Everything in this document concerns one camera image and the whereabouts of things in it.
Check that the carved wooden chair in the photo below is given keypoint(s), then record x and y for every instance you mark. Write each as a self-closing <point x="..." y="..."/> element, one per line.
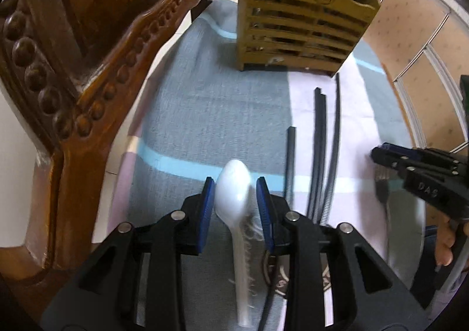
<point x="73" y="60"/>

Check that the black chopstick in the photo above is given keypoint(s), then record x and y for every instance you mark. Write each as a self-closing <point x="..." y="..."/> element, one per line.
<point x="317" y="151"/>
<point x="290" y="162"/>
<point x="335" y="140"/>
<point x="322" y="155"/>

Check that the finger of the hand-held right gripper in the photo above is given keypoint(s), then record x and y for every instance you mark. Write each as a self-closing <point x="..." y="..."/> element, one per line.
<point x="421" y="157"/>
<point x="392" y="162"/>

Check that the white spoon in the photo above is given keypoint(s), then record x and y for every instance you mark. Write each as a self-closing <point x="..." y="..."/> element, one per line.
<point x="234" y="188"/>

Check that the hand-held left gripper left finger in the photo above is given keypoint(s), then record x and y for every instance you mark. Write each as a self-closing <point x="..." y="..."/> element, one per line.
<point x="207" y="214"/>

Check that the person's right hand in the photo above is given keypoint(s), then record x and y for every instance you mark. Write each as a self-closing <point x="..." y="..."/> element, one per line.
<point x="445" y="243"/>

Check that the striped grey pink seat cloth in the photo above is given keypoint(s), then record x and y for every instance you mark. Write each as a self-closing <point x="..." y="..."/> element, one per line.
<point x="220" y="115"/>

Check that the metal fork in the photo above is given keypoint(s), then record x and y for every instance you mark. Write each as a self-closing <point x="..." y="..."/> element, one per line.
<point x="383" y="188"/>

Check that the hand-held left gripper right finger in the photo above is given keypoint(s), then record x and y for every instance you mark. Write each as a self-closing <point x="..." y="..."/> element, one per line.
<point x="264" y="214"/>

